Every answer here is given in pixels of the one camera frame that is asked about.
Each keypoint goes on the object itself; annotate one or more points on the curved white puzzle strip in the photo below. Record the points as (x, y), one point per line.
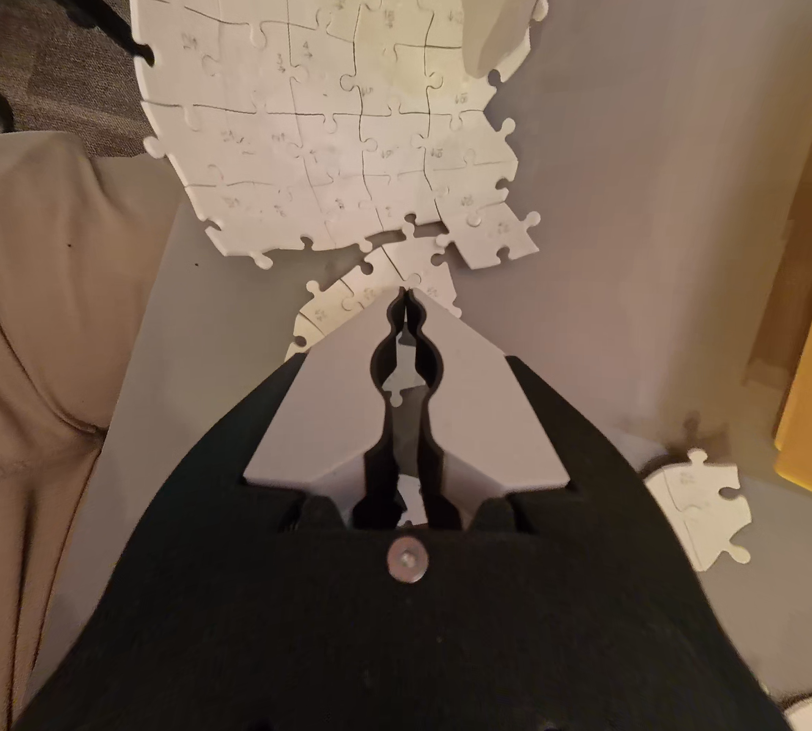
(355, 299)

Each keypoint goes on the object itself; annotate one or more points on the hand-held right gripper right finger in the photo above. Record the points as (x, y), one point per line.
(495, 414)

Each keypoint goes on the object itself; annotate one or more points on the yellow plastic bin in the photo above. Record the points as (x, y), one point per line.
(796, 420)

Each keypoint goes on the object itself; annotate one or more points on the three-piece joined puzzle strip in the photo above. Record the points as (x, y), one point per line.
(691, 509)

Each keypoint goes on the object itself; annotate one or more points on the assembled white puzzle ball section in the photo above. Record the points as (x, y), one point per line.
(304, 109)

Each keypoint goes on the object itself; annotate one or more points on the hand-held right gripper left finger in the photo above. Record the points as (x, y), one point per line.
(317, 414)

